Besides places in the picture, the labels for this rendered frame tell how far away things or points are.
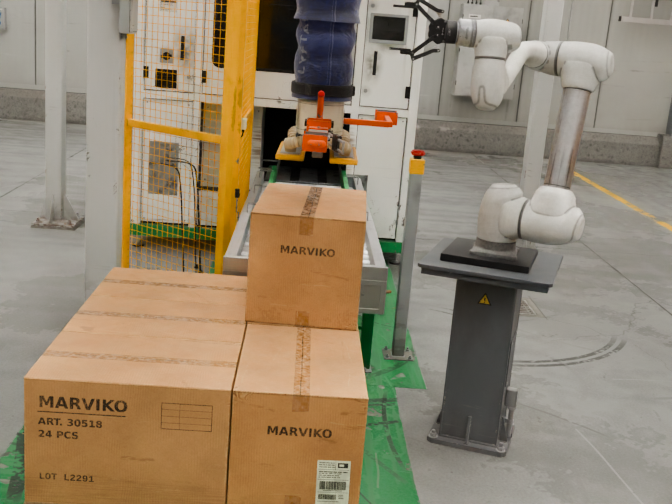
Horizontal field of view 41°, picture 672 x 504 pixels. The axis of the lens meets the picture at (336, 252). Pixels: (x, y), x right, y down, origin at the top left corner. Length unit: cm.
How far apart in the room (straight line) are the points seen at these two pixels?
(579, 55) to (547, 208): 57
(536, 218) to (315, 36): 105
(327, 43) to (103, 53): 158
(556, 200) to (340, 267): 85
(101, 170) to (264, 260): 160
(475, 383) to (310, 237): 95
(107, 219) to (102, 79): 68
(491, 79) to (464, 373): 121
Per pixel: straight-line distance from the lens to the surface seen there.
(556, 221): 341
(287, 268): 315
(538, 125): 673
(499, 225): 347
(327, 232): 311
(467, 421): 369
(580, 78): 348
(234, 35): 446
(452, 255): 345
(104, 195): 458
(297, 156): 318
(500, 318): 352
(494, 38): 303
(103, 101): 451
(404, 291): 445
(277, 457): 274
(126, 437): 276
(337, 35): 322
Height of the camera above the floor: 160
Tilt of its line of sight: 14 degrees down
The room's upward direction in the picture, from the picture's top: 5 degrees clockwise
